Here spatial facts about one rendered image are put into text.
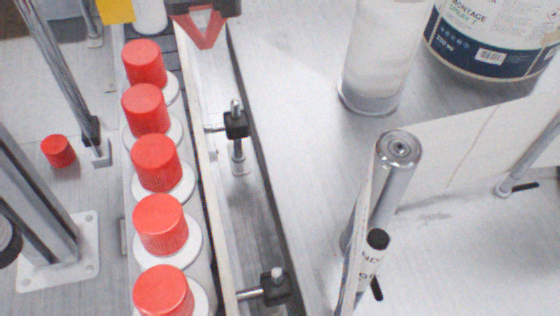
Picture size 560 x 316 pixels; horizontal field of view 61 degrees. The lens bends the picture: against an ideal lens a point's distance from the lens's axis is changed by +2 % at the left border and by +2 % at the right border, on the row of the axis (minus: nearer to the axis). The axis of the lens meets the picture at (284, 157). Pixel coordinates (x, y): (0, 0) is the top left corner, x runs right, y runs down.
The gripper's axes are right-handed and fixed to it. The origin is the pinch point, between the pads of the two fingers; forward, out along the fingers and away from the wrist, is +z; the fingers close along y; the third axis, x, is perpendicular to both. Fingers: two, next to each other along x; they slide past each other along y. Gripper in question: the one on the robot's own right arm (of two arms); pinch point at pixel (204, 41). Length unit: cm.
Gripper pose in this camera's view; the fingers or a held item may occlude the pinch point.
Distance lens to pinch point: 52.6
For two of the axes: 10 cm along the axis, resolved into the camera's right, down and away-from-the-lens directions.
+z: -0.4, 5.6, 8.3
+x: -9.7, 1.8, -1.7
